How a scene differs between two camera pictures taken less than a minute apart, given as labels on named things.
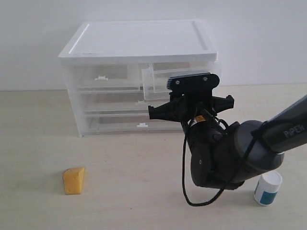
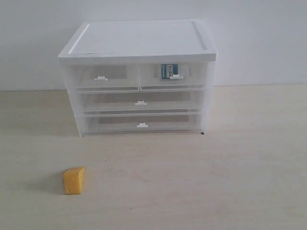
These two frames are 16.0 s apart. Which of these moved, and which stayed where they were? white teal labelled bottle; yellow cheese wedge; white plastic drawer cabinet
Moved: white teal labelled bottle
Stayed: white plastic drawer cabinet; yellow cheese wedge
